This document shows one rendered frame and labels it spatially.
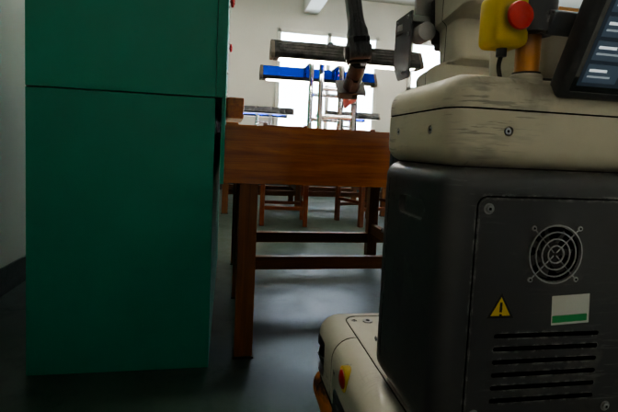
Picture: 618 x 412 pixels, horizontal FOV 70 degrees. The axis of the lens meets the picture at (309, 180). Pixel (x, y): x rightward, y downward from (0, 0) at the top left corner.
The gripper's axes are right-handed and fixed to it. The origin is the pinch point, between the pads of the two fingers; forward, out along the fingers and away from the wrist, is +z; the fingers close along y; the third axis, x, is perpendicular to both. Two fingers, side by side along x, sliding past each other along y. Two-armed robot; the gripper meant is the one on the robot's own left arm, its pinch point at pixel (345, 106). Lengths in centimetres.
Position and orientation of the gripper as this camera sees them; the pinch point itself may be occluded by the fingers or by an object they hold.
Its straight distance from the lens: 161.6
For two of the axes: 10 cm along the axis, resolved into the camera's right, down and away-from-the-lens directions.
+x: 0.9, 8.1, -5.8
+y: -9.8, -0.2, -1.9
